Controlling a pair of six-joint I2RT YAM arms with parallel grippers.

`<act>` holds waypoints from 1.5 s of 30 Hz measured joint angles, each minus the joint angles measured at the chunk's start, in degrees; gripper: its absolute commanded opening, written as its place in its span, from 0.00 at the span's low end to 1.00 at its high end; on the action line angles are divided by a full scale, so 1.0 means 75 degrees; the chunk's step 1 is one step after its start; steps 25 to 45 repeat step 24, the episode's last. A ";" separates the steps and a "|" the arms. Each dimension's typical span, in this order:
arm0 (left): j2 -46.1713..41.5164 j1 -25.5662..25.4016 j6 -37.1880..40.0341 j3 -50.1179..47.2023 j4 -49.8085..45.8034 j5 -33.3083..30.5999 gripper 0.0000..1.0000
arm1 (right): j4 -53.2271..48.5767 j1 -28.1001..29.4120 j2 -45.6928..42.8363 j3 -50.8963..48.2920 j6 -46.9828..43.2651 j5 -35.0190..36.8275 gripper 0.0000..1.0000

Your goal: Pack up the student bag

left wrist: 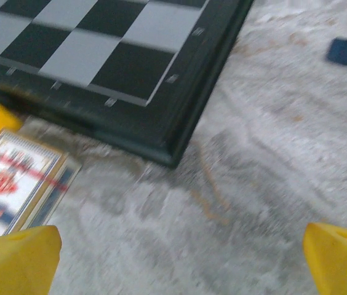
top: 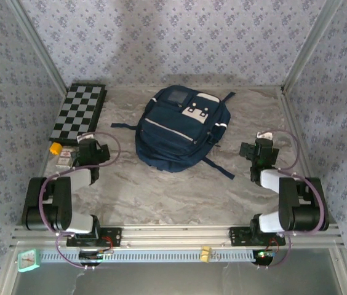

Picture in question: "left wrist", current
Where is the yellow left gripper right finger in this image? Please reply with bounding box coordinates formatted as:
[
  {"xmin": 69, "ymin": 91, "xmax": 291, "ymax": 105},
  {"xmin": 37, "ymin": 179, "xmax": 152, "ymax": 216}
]
[{"xmin": 302, "ymin": 222, "xmax": 347, "ymax": 295}]

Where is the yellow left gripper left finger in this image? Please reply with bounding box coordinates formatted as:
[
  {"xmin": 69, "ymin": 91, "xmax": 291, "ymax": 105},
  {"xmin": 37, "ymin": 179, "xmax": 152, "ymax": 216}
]
[{"xmin": 0, "ymin": 225, "xmax": 63, "ymax": 295}]

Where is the playing card box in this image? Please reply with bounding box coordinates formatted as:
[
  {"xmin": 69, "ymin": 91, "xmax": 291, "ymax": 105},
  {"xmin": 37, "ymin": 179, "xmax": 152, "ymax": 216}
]
[{"xmin": 0, "ymin": 128, "xmax": 82, "ymax": 243}]

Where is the black grey chessboard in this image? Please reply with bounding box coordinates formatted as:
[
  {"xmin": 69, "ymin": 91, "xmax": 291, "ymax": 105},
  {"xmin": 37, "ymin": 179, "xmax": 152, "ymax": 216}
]
[{"xmin": 0, "ymin": 0, "xmax": 256, "ymax": 169}]

